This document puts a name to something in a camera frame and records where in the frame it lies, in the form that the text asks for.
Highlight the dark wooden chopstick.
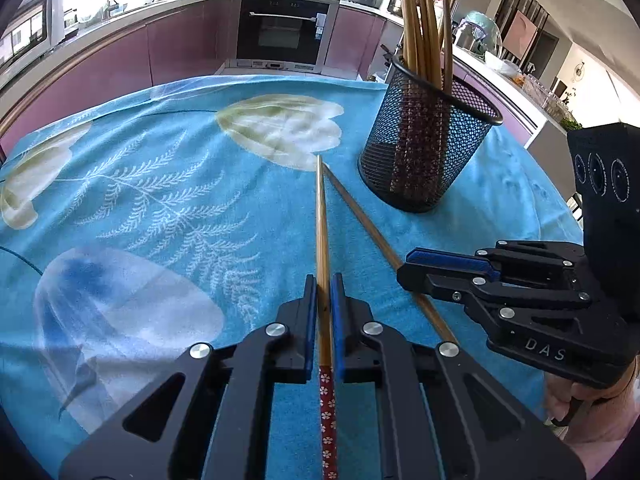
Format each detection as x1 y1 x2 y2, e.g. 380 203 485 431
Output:
316 155 338 479
442 20 452 94

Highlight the right hand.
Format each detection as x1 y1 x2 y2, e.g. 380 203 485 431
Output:
544 358 639 443

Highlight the blue floral tablecloth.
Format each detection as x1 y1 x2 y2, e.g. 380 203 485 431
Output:
1 76 582 474

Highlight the black tracking camera box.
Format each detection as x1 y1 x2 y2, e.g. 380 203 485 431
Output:
567 122 639 313

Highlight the wooden chopstick red end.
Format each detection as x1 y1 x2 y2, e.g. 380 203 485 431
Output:
323 164 459 344
438 0 456 46
419 0 431 81
425 0 442 89
401 0 419 73

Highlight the black built-in oven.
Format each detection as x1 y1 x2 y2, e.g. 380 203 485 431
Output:
230 0 337 73

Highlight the white microwave oven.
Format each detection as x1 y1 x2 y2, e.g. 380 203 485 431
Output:
1 0 65 87

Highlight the black mesh pen holder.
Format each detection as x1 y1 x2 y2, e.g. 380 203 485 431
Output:
358 53 503 212

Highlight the pink wall picture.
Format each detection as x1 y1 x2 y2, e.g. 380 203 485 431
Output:
503 11 538 60

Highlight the green mesh food cover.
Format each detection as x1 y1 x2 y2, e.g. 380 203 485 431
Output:
454 11 503 58

